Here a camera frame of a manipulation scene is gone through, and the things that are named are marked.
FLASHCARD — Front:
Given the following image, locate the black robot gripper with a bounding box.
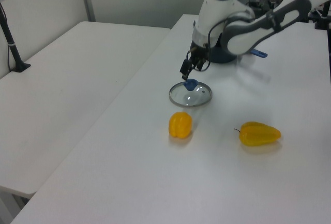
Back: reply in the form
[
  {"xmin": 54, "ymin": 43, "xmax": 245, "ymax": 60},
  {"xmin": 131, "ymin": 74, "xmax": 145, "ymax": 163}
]
[{"xmin": 179, "ymin": 40, "xmax": 212, "ymax": 81}]

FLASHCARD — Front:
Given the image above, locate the glass lid with blue knob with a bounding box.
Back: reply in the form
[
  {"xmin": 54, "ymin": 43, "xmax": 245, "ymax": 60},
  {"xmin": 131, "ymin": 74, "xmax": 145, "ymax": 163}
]
[{"xmin": 169, "ymin": 78, "xmax": 213, "ymax": 108}]

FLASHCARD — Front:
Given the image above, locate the dark blue saucepan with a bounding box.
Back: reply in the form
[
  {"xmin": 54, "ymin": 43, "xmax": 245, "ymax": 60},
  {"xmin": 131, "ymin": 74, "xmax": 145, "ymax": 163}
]
[{"xmin": 209, "ymin": 34, "xmax": 268, "ymax": 64}]

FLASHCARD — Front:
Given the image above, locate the round yellow bell pepper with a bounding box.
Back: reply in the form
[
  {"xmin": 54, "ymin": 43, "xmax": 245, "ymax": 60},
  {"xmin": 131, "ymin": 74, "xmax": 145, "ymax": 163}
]
[{"xmin": 168, "ymin": 111, "xmax": 193, "ymax": 139}]

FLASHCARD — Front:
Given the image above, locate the long yellow pepper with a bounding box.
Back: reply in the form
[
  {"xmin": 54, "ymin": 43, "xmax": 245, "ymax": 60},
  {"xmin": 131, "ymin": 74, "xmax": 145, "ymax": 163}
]
[{"xmin": 234, "ymin": 121, "xmax": 282, "ymax": 147}]

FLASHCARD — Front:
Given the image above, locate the white side table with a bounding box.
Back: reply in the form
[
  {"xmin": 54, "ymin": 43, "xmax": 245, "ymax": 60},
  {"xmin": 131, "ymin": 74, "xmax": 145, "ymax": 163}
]
[{"xmin": 0, "ymin": 21, "xmax": 171, "ymax": 201}]

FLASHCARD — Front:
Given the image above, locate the black clamped camera pole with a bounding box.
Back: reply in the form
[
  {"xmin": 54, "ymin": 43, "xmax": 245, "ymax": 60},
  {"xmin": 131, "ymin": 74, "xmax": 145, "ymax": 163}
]
[{"xmin": 313, "ymin": 0, "xmax": 331, "ymax": 31}]

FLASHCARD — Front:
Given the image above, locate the black camera pole with base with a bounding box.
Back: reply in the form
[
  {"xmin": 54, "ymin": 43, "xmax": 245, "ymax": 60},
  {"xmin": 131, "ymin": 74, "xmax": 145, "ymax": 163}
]
[{"xmin": 0, "ymin": 1, "xmax": 32, "ymax": 73}]

